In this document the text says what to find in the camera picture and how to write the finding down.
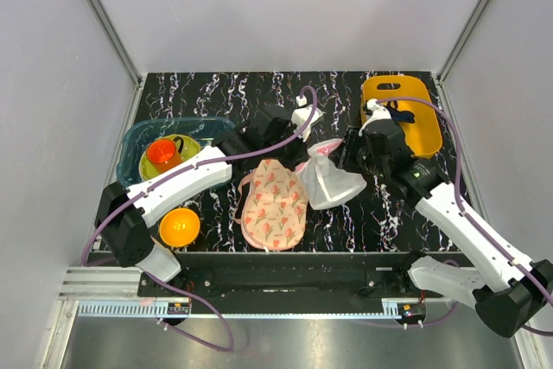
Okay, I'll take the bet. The green dotted plate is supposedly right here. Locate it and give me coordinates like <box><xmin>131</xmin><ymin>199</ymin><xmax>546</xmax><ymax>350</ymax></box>
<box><xmin>138</xmin><ymin>134</ymin><xmax>201</xmax><ymax>181</ymax></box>

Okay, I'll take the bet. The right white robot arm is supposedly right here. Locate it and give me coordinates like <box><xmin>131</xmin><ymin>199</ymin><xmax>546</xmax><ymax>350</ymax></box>
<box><xmin>329</xmin><ymin>120</ymin><xmax>552</xmax><ymax>338</ymax></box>

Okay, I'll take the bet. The orange plastic bowl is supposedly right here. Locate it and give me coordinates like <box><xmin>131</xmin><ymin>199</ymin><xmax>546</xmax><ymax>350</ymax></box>
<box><xmin>159</xmin><ymin>207</ymin><xmax>200</xmax><ymax>248</ymax></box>

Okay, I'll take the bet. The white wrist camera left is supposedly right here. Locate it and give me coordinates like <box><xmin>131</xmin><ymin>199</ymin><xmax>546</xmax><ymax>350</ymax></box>
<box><xmin>291</xmin><ymin>96</ymin><xmax>324</xmax><ymax>143</ymax></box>

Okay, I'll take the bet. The purple cable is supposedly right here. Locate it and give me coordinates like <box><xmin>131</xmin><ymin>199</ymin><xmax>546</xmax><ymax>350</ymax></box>
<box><xmin>80</xmin><ymin>86</ymin><xmax>320</xmax><ymax>353</ymax></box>
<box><xmin>353</xmin><ymin>97</ymin><xmax>553</xmax><ymax>338</ymax></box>

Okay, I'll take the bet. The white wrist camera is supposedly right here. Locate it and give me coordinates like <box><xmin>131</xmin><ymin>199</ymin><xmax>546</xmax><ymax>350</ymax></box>
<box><xmin>291</xmin><ymin>96</ymin><xmax>324</xmax><ymax>143</ymax></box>
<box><xmin>359</xmin><ymin>99</ymin><xmax>391</xmax><ymax>136</ymax></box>

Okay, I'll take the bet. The teal transparent plastic bin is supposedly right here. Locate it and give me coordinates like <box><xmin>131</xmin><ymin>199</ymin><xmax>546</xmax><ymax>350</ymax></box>
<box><xmin>116</xmin><ymin>117</ymin><xmax>235</xmax><ymax>188</ymax></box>

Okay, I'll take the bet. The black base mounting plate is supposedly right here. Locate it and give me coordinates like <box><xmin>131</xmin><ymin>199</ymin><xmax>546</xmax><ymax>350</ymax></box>
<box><xmin>137</xmin><ymin>250</ymin><xmax>467</xmax><ymax>316</ymax></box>

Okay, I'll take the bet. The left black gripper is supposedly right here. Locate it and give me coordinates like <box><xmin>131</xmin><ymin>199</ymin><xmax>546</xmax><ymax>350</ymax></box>
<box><xmin>263</xmin><ymin>124</ymin><xmax>313</xmax><ymax>173</ymax></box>

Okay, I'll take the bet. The aluminium frame rail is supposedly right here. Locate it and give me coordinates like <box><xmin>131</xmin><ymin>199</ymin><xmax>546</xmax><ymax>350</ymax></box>
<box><xmin>86</xmin><ymin>0</ymin><xmax>143</xmax><ymax>86</ymax></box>

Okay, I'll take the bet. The yellow plastic basket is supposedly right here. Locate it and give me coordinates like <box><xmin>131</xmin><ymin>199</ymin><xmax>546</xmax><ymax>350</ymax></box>
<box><xmin>361</xmin><ymin>75</ymin><xmax>442</xmax><ymax>158</ymax></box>

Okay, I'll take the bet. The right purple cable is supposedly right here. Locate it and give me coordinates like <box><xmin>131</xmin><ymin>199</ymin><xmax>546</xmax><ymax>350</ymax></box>
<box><xmin>353</xmin><ymin>97</ymin><xmax>553</xmax><ymax>338</ymax></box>

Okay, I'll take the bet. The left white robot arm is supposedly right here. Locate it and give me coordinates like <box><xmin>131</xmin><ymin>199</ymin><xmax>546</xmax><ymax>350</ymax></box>
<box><xmin>97</xmin><ymin>105</ymin><xmax>317</xmax><ymax>296</ymax></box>

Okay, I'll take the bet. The orange plastic cup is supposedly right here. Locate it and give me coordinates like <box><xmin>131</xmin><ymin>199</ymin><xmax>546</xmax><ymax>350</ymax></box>
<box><xmin>146</xmin><ymin>138</ymin><xmax>182</xmax><ymax>174</ymax></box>

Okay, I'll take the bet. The white mesh laundry bag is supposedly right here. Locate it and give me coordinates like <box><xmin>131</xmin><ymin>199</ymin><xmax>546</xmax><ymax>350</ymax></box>
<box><xmin>295</xmin><ymin>138</ymin><xmax>367</xmax><ymax>210</ymax></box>

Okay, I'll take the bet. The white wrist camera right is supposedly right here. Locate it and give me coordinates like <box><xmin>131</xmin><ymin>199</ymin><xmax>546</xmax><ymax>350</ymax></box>
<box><xmin>359</xmin><ymin>99</ymin><xmax>391</xmax><ymax>136</ymax></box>

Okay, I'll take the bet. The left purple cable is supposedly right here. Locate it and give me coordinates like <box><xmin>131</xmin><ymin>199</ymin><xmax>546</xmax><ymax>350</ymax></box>
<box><xmin>80</xmin><ymin>86</ymin><xmax>320</xmax><ymax>353</ymax></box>

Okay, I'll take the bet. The navy blue bra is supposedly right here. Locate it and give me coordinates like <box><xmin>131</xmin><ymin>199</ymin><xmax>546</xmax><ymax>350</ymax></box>
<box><xmin>385</xmin><ymin>101</ymin><xmax>416</xmax><ymax>124</ymax></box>

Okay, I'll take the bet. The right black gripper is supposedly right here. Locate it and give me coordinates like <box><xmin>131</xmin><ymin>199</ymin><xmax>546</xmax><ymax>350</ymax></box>
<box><xmin>327</xmin><ymin>125</ymin><xmax>389</xmax><ymax>180</ymax></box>

